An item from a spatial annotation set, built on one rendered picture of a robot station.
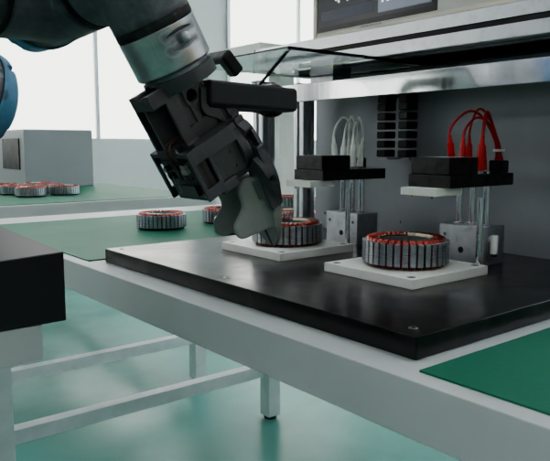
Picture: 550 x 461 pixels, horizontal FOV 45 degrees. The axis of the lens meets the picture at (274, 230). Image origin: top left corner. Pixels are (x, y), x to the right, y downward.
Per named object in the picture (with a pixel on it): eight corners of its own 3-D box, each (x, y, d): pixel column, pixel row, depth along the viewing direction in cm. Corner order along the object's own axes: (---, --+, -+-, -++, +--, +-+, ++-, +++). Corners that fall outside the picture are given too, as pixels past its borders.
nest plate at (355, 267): (412, 290, 76) (413, 279, 76) (324, 271, 88) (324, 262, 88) (488, 274, 85) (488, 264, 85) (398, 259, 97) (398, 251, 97)
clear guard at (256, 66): (255, 90, 83) (254, 41, 82) (161, 100, 102) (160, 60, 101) (421, 101, 103) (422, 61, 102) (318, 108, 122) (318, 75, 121)
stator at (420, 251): (410, 274, 79) (411, 244, 78) (344, 262, 87) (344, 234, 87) (467, 264, 86) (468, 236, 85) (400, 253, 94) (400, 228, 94)
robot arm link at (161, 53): (166, 17, 66) (210, 3, 59) (186, 59, 67) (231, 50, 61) (105, 50, 62) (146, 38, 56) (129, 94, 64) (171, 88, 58)
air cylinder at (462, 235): (482, 266, 91) (484, 227, 90) (438, 259, 97) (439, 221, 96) (503, 262, 94) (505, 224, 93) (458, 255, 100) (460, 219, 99)
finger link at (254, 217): (244, 269, 70) (206, 196, 66) (282, 237, 73) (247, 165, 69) (262, 273, 67) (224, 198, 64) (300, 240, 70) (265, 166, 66)
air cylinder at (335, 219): (356, 246, 110) (357, 213, 109) (325, 241, 116) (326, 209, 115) (377, 242, 113) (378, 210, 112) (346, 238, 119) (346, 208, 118)
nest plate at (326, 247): (280, 262, 95) (280, 252, 95) (221, 249, 106) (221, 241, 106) (353, 251, 104) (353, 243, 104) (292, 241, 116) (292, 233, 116)
